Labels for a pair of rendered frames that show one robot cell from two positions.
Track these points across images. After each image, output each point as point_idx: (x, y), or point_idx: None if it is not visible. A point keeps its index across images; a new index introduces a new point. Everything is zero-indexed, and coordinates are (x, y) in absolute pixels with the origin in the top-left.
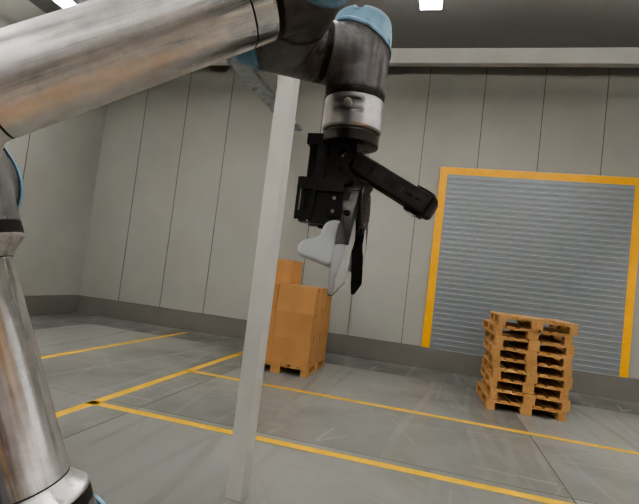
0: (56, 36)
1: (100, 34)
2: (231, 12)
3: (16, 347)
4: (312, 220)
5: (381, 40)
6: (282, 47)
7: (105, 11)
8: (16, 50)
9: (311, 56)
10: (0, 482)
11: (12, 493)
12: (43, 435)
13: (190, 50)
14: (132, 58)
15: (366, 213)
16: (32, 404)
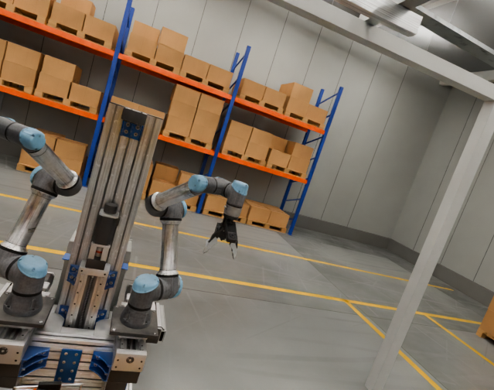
0: (164, 195)
1: (168, 195)
2: (183, 193)
3: (169, 242)
4: None
5: (235, 191)
6: None
7: (169, 191)
8: (160, 196)
9: (221, 193)
10: (161, 265)
11: (161, 268)
12: (168, 260)
13: (179, 198)
14: (172, 199)
15: None
16: (168, 254)
